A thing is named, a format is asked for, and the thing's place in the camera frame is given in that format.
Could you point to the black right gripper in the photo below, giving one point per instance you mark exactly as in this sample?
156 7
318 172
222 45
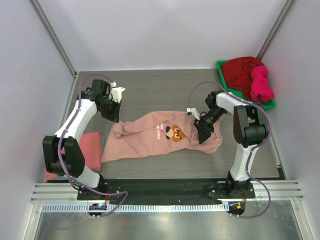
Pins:
203 125

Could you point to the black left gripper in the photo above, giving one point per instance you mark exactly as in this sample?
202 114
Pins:
114 116

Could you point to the pink printed t shirt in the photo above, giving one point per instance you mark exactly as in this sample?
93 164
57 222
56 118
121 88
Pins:
157 133

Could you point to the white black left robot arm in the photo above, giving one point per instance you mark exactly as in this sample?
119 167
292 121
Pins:
62 153

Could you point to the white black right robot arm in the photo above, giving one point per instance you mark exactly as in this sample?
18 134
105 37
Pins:
250 129

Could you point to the folded salmon t shirt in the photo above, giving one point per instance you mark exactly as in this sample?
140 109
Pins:
92 150

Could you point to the dark red t shirt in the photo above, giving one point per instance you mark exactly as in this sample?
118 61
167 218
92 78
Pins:
237 74

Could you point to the magenta t shirt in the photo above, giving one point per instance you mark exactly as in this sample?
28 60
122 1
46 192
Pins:
260 90

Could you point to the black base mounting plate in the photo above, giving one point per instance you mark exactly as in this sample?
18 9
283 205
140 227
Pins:
170 191

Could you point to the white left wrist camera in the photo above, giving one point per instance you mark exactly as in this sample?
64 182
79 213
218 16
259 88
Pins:
116 92

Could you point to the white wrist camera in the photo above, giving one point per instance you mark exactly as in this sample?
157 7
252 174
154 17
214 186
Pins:
116 92
193 112

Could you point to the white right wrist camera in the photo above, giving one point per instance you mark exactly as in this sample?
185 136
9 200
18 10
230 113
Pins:
193 112

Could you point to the aluminium front frame rail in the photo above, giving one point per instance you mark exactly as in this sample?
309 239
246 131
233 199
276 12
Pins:
63 192

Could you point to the left aluminium corner post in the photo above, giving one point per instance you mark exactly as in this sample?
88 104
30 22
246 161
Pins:
52 35

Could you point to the aluminium corner post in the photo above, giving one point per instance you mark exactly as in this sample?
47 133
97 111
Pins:
52 35
280 19

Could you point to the white slotted cable duct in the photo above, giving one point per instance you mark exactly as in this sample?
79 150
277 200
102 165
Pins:
89 207

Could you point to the right aluminium corner post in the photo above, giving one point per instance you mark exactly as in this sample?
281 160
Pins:
280 19

